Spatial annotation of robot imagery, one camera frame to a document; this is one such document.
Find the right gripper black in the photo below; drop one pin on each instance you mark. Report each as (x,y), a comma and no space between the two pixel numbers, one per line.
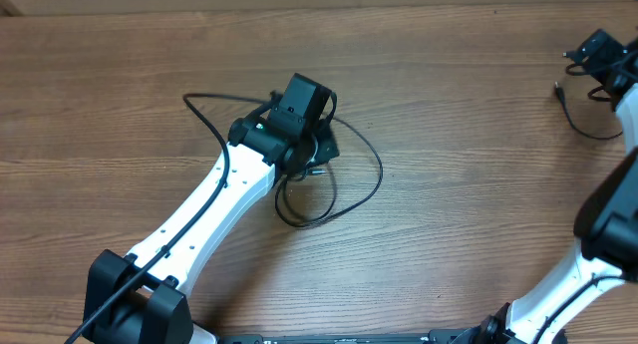
(606,47)

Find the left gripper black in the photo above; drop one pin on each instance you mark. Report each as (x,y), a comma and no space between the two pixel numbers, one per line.
(328,140)

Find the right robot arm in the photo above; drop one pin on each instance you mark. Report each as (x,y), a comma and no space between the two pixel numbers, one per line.
(604,252)

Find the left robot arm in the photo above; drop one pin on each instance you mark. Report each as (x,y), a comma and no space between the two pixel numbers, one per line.
(142,297)

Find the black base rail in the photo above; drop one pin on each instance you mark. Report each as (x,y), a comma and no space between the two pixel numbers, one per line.
(344,339)

